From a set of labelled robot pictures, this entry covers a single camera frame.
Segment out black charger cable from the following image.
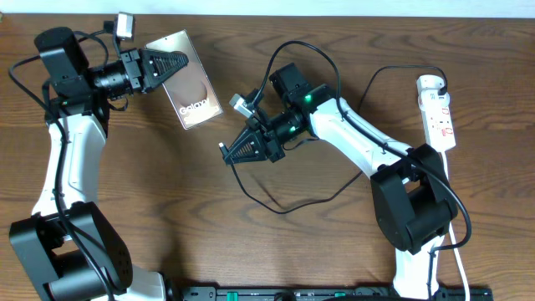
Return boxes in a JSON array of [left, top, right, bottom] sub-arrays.
[[217, 65, 450, 215]]

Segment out rose gold Galaxy smartphone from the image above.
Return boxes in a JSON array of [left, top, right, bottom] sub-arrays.
[[145, 30, 223, 130]]

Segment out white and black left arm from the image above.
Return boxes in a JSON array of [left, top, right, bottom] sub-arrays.
[[9, 27, 189, 300]]

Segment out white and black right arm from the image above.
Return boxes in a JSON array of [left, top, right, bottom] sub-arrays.
[[219, 64, 459, 300]]

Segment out white charger plug adapter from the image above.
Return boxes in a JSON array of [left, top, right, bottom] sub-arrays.
[[418, 89, 451, 111]]

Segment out white power strip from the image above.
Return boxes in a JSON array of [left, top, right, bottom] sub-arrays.
[[416, 74, 456, 152]]

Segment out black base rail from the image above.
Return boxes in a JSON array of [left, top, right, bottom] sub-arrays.
[[165, 283, 494, 301]]

